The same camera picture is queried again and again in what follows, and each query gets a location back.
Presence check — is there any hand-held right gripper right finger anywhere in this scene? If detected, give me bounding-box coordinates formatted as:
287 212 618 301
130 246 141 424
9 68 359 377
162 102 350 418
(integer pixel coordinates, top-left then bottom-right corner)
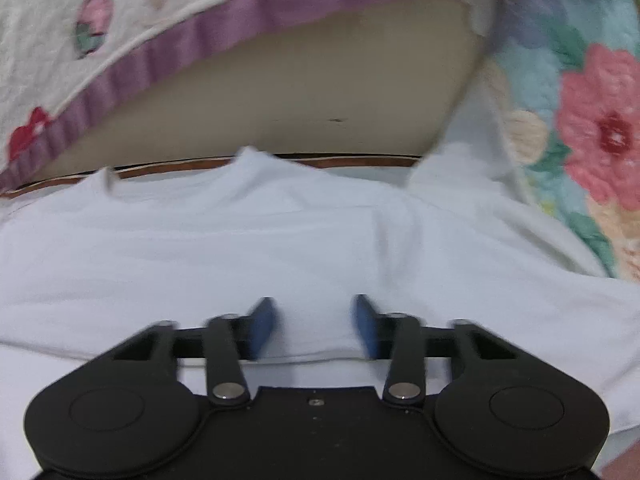
351 294 518 403

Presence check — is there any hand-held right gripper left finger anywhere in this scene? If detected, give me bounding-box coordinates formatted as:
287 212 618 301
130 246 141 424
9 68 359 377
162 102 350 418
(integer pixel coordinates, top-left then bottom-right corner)
112 297 278 406

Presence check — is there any white t-shirt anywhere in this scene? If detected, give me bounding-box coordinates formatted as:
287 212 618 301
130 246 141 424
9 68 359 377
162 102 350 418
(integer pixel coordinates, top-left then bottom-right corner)
0 145 640 480

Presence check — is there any beige bed base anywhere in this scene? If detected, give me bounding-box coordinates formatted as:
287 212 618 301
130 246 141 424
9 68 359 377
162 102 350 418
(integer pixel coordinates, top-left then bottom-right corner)
40 0 493 181

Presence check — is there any floral quilt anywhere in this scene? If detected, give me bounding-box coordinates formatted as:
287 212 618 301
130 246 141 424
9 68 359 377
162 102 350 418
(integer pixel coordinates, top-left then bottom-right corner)
480 0 640 281

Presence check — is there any quilted bedspread with purple ruffle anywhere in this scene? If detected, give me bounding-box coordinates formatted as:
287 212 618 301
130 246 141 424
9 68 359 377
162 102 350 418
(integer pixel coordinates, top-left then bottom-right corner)
0 0 640 193

